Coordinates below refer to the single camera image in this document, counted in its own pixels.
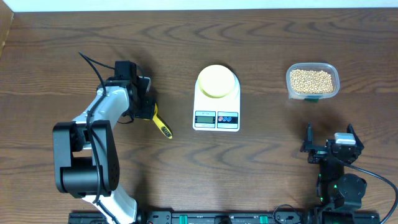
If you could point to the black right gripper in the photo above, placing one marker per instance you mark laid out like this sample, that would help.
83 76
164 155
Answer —
315 155

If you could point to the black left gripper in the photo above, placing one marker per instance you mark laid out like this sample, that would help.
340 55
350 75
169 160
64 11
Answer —
147 111

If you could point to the white digital kitchen scale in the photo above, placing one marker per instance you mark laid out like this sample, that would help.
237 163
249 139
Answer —
217 114

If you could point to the clear plastic container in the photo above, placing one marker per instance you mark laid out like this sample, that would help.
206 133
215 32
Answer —
316 67

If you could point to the pale yellow bowl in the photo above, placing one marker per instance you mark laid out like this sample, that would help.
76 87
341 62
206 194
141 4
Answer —
216 81

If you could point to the green tape piece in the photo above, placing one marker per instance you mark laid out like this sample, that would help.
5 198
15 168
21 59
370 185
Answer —
312 99

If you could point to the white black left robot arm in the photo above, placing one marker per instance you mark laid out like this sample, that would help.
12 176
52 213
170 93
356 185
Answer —
86 163

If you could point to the yellow measuring scoop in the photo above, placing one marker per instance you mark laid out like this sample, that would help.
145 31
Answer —
162 126

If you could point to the soybeans pile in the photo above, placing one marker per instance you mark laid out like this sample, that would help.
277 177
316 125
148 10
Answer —
311 82

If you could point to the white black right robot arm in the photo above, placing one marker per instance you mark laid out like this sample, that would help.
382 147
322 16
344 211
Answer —
340 193

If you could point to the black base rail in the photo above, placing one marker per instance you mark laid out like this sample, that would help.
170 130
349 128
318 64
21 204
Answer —
286 217

